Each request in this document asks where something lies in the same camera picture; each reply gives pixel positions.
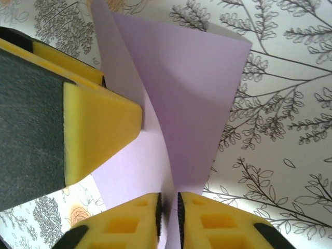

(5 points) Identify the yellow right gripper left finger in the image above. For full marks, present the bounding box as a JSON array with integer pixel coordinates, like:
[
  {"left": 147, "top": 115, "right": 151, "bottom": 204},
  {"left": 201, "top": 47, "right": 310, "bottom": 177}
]
[{"left": 53, "top": 193, "right": 163, "bottom": 249}]

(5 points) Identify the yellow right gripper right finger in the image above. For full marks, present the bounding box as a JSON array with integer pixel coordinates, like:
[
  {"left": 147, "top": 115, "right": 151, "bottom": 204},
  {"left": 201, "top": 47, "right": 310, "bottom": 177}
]
[{"left": 177, "top": 192, "right": 282, "bottom": 249}]

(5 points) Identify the purple square paper sheet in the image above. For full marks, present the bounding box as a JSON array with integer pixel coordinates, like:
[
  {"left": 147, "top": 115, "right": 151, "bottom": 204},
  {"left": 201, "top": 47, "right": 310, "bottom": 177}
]
[{"left": 90, "top": 0, "right": 254, "bottom": 249}]

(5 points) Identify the floral patterned table cover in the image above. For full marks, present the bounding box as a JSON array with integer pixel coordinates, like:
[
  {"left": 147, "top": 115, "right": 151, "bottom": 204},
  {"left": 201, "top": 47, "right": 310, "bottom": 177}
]
[{"left": 0, "top": 0, "right": 332, "bottom": 249}]

